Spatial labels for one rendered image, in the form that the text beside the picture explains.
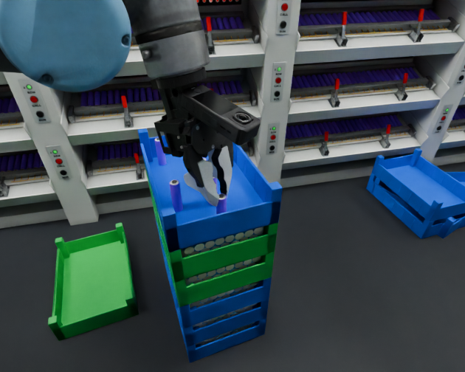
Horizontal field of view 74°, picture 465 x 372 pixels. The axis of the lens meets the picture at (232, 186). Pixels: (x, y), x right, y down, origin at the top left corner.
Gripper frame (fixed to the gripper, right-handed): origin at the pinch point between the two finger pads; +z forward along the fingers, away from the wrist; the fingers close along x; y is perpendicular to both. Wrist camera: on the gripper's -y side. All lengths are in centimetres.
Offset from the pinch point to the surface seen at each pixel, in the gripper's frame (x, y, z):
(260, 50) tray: -51, 25, -16
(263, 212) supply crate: -4.3, -4.7, 4.8
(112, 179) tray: -11, 66, 14
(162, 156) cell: -5.8, 23.0, -2.0
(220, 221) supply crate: 2.5, -1.0, 3.2
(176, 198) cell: 2.9, 8.9, 0.6
